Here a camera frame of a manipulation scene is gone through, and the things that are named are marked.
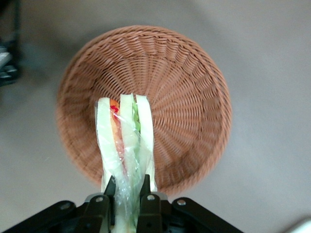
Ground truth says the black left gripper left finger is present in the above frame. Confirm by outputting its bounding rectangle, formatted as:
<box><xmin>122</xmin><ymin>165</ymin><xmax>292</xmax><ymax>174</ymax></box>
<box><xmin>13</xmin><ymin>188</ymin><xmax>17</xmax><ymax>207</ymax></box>
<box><xmin>0</xmin><ymin>176</ymin><xmax>116</xmax><ymax>233</ymax></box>

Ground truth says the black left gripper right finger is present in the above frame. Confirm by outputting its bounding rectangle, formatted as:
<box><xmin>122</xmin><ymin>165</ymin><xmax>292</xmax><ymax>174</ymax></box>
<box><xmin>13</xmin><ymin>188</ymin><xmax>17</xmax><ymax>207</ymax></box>
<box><xmin>137</xmin><ymin>174</ymin><xmax>244</xmax><ymax>233</ymax></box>

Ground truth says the triangular sandwich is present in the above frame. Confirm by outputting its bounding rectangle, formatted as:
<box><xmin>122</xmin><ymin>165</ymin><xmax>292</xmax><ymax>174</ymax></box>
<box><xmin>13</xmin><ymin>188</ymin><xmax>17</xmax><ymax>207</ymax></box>
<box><xmin>94</xmin><ymin>93</ymin><xmax>158</xmax><ymax>233</ymax></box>

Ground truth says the round brown wicker basket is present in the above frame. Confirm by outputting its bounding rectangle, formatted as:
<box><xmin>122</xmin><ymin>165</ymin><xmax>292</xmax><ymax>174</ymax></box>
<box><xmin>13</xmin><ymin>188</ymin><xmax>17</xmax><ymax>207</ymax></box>
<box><xmin>55</xmin><ymin>25</ymin><xmax>233</xmax><ymax>196</ymax></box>

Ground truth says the black control box yellow panel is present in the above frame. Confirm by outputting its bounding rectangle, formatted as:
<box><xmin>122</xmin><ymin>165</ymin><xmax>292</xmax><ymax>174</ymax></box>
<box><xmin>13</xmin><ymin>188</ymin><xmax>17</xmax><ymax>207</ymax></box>
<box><xmin>0</xmin><ymin>0</ymin><xmax>22</xmax><ymax>87</ymax></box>

